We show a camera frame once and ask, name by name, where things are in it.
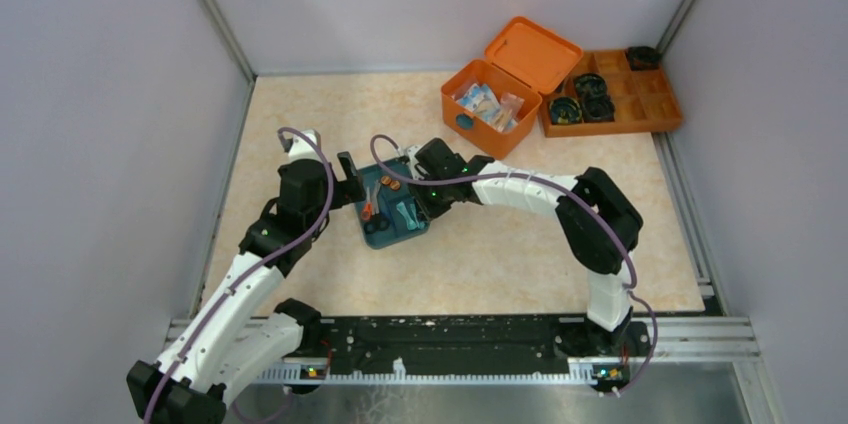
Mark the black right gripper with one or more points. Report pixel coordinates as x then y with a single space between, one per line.
424 202

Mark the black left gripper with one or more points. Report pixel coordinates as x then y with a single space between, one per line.
347 172

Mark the orange small scissors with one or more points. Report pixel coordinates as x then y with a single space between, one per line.
367 209

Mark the black handled scissors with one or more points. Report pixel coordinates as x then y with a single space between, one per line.
379 221

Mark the teal divided tray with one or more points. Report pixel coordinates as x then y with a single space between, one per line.
397 231

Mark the teal clip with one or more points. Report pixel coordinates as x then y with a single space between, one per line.
413 211
404 214

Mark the blue white packet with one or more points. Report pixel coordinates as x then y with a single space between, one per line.
481 101

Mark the orange medicine box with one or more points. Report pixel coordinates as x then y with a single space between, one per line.
526 60

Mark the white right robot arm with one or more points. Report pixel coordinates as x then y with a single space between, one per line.
600 224

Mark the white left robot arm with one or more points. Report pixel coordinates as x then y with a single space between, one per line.
198 377

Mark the black tape roll left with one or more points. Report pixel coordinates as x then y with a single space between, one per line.
565 110

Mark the black tape roll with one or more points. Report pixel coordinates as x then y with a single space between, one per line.
598 109
565 110
590 85

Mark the black tape roll upper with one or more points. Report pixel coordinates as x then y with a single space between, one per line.
590 85

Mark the black tape roll right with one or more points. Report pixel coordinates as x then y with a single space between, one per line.
598 109

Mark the orange compartment tray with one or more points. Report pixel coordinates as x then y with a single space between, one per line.
644 100

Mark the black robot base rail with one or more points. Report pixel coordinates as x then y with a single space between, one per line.
468 349

